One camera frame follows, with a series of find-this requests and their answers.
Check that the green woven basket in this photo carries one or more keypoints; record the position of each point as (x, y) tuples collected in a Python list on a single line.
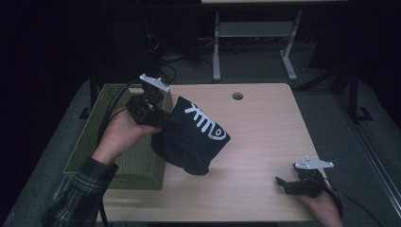
[(138, 164)]

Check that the white metal rack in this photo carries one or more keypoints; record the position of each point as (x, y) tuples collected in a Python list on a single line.
[(252, 29)]

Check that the person's left hand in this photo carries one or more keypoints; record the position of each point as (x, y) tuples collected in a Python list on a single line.
[(119, 135)]

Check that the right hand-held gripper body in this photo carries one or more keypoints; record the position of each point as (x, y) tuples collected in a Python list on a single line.
[(310, 184)]

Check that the black metal stand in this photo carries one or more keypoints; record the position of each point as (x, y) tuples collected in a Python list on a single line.
[(353, 94), (93, 91)]

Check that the person's right hand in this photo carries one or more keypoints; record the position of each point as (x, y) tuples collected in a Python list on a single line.
[(324, 211)]

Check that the dark cloth with white print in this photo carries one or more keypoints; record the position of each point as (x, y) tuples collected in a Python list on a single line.
[(186, 142)]

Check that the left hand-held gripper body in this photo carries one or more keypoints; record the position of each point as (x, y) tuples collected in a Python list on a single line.
[(145, 110)]

